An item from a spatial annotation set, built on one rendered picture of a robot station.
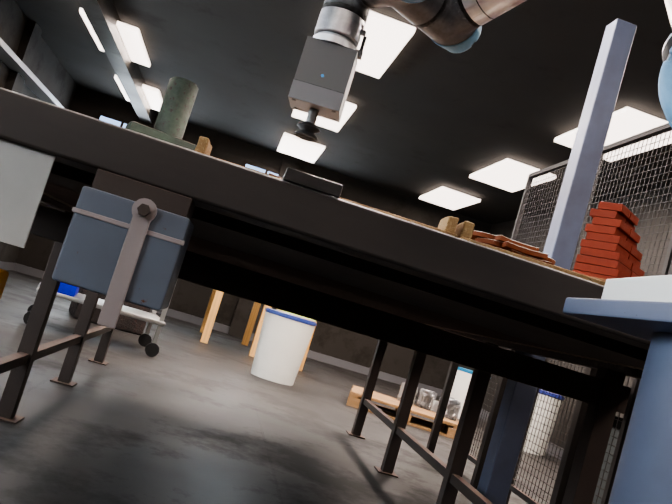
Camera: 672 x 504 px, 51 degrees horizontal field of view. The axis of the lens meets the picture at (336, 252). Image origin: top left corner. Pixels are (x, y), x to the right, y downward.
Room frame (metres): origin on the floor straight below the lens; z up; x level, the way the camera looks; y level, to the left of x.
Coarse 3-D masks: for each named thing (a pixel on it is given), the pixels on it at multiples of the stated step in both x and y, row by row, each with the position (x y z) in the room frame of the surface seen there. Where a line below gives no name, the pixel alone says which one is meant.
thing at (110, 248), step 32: (96, 192) 0.85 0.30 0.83; (128, 192) 0.87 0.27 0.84; (160, 192) 0.88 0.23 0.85; (96, 224) 0.85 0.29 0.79; (128, 224) 0.86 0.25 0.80; (160, 224) 0.86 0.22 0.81; (192, 224) 0.93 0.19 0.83; (64, 256) 0.85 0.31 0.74; (96, 256) 0.85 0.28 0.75; (128, 256) 0.85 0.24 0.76; (160, 256) 0.86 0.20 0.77; (96, 288) 0.86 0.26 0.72; (128, 288) 0.86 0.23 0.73; (160, 288) 0.87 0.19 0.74
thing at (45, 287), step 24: (48, 264) 2.84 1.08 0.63; (48, 288) 2.84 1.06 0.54; (48, 312) 2.87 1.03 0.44; (24, 336) 2.84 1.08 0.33; (72, 336) 3.70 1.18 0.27; (0, 360) 2.55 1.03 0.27; (24, 360) 2.79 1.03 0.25; (72, 360) 3.83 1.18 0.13; (96, 360) 4.82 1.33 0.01; (24, 384) 2.88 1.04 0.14; (72, 384) 3.85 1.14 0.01; (0, 408) 2.84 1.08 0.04
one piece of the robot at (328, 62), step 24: (312, 48) 1.08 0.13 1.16; (336, 48) 1.08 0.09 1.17; (360, 48) 1.11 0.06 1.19; (312, 72) 1.08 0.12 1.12; (336, 72) 1.08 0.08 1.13; (288, 96) 1.08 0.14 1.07; (312, 96) 1.08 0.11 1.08; (336, 96) 1.08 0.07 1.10; (312, 120) 1.10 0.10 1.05; (336, 120) 1.13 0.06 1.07
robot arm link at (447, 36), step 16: (448, 0) 1.06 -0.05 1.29; (464, 0) 1.06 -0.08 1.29; (480, 0) 1.04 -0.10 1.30; (496, 0) 1.03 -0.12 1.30; (512, 0) 1.03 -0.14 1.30; (448, 16) 1.07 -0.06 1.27; (464, 16) 1.07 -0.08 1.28; (480, 16) 1.06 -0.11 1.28; (496, 16) 1.07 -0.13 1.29; (432, 32) 1.10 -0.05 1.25; (448, 32) 1.10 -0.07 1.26; (464, 32) 1.10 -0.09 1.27; (480, 32) 1.13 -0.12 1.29; (448, 48) 1.14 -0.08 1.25; (464, 48) 1.13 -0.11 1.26
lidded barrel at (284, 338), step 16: (272, 320) 6.79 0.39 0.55; (288, 320) 6.73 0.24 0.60; (304, 320) 6.77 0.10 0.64; (272, 336) 6.77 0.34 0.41; (288, 336) 6.75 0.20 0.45; (304, 336) 6.82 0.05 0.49; (256, 352) 6.91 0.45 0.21; (272, 352) 6.76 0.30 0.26; (288, 352) 6.77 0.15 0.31; (304, 352) 6.93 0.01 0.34; (256, 368) 6.84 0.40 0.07; (272, 368) 6.76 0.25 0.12; (288, 368) 6.80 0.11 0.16; (288, 384) 6.86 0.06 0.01
